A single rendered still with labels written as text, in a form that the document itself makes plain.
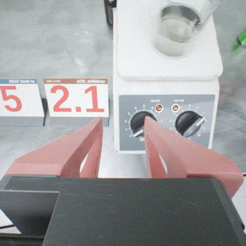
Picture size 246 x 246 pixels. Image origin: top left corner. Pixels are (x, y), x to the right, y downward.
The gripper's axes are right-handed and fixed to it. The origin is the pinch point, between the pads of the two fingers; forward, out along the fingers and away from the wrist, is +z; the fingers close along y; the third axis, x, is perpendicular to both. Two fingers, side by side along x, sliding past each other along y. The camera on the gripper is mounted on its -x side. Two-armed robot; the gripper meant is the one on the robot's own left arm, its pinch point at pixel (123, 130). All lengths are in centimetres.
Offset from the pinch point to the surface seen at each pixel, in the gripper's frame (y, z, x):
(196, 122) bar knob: -8.3, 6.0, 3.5
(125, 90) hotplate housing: -0.2, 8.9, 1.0
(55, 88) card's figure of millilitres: 9.7, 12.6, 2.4
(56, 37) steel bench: 12.2, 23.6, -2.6
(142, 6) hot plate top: -2.3, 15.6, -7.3
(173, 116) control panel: -6.1, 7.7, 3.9
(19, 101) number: 15.6, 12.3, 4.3
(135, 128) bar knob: -1.5, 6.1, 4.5
